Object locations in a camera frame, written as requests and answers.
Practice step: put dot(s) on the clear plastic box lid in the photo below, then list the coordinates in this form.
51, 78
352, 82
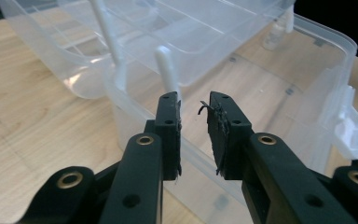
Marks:
183, 31

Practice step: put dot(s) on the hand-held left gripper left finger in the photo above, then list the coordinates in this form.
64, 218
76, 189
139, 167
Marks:
169, 140

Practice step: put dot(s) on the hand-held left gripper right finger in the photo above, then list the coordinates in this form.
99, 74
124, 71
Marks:
230, 140

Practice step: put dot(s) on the clear plastic storage box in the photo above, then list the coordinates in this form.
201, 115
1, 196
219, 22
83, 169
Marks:
261, 93

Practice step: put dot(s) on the white dropper bottle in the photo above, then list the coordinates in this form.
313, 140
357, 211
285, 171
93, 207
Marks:
276, 31

